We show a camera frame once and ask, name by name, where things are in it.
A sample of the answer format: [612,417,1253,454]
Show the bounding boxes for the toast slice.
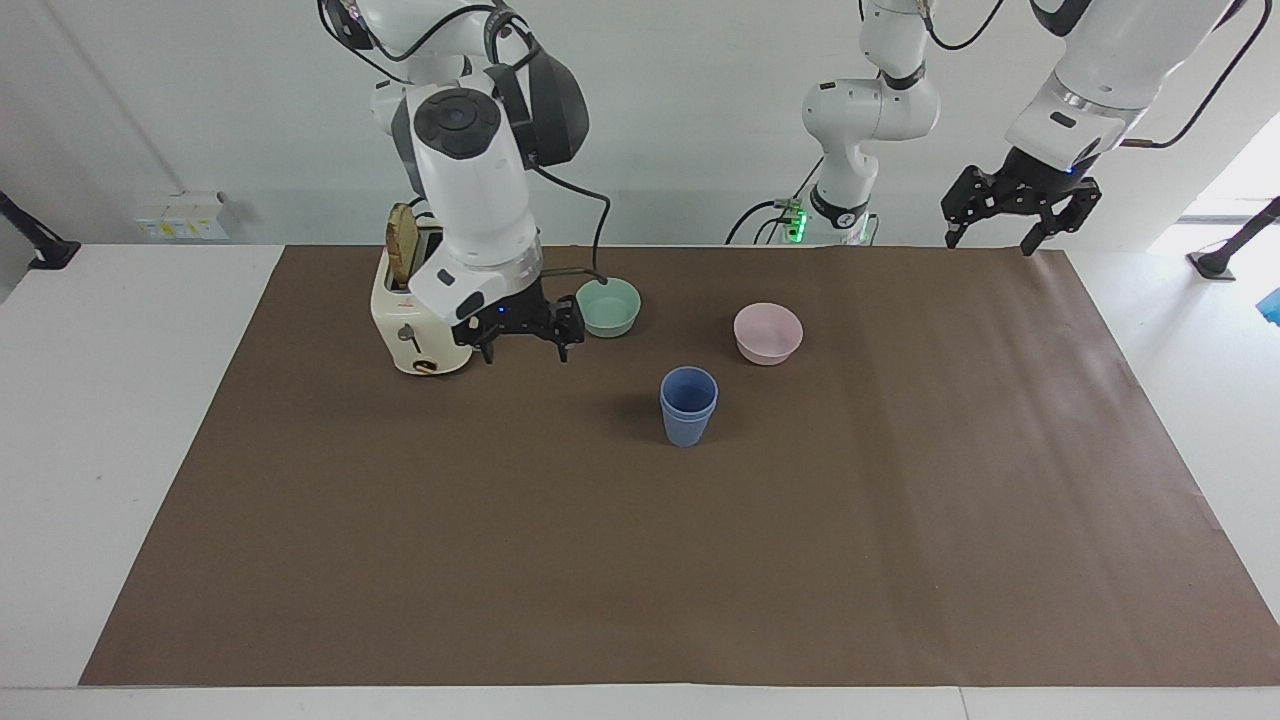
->
[386,202,423,288]

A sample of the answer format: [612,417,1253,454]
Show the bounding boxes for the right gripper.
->
[452,279,587,365]

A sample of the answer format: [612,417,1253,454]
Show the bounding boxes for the pink bowl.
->
[732,302,805,367]

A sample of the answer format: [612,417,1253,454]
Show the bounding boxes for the black stand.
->
[0,189,82,272]
[1186,196,1280,280]

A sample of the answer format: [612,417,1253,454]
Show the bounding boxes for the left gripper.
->
[941,146,1103,258]

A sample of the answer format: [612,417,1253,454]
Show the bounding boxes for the blue plastic cup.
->
[662,404,717,449]
[659,366,720,420]

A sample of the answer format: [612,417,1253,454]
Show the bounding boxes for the black cable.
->
[922,0,1007,52]
[1118,0,1274,151]
[725,155,826,247]
[528,160,613,286]

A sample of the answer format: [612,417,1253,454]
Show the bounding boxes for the green bowl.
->
[575,277,643,340]

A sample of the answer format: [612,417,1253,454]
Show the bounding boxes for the cream toaster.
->
[369,224,474,378]

